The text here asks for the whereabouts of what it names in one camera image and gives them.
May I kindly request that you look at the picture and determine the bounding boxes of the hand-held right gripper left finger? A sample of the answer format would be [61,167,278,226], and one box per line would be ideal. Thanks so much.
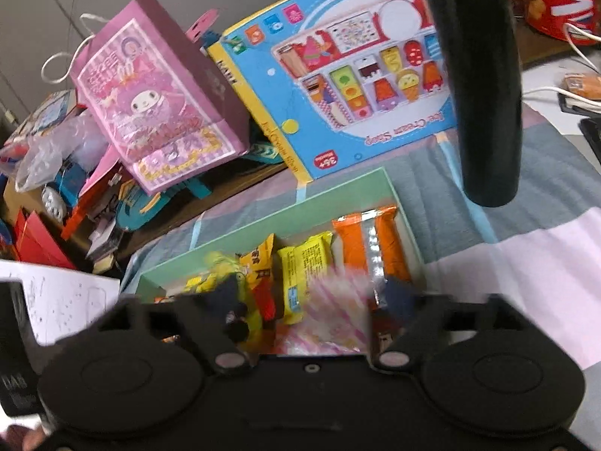
[91,275,252,374]

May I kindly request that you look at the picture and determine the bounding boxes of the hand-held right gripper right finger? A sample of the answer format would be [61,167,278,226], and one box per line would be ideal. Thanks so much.
[368,276,533,373]

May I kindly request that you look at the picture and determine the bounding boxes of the red square snack packet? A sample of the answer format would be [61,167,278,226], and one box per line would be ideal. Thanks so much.
[251,286,282,334]

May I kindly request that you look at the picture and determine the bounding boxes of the yellow striped snack packet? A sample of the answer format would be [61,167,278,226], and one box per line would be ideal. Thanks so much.
[185,250,264,353]

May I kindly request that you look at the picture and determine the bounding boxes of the small orange yellow packet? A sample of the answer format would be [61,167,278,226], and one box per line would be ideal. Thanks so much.
[239,234,275,292]

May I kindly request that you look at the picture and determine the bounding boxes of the pink striped snack packet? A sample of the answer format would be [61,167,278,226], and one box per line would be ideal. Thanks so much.
[275,268,376,358]

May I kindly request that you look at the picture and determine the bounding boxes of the orange wafer packet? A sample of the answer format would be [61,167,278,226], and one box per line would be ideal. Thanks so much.
[331,204,414,311]

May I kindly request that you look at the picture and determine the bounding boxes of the small yellow snack packet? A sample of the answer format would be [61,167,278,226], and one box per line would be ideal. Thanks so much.
[276,230,335,326]

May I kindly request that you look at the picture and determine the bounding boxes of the green cardboard box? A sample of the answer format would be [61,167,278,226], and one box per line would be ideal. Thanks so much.
[121,166,429,306]

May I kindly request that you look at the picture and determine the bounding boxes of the person's left hand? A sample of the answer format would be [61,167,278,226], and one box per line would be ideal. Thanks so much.
[0,424,50,451]

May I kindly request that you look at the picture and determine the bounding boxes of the white instruction sheet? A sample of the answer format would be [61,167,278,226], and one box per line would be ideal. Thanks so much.
[0,258,122,345]

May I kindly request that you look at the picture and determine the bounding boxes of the red box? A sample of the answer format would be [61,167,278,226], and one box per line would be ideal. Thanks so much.
[9,209,78,271]

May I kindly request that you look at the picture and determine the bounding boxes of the teal toy station playset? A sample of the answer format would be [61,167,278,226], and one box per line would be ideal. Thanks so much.
[87,141,287,245]

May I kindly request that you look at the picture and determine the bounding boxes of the blue toy box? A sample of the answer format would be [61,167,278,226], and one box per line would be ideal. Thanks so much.
[207,0,463,182]

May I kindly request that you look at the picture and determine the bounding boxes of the blue toy train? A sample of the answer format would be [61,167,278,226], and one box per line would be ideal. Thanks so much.
[40,160,101,226]

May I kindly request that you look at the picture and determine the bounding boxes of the pink toy roof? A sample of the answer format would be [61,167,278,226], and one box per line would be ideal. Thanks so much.
[77,143,137,198]

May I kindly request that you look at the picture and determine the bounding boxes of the crumpled clear plastic bag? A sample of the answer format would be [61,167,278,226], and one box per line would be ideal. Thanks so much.
[0,108,106,193]

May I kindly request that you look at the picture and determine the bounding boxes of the black pole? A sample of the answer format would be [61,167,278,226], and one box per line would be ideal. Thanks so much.
[413,0,524,207]

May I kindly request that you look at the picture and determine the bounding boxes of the black flat device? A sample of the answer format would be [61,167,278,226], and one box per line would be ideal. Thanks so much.
[558,93,601,151]

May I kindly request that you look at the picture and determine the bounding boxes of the blue cartoon box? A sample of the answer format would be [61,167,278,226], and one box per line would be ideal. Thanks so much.
[5,89,83,151]

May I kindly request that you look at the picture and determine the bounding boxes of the small orange brown object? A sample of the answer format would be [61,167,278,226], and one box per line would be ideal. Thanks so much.
[561,73,601,99]

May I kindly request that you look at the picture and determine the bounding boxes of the white cable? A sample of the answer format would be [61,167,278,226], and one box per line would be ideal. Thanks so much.
[521,21,601,104]

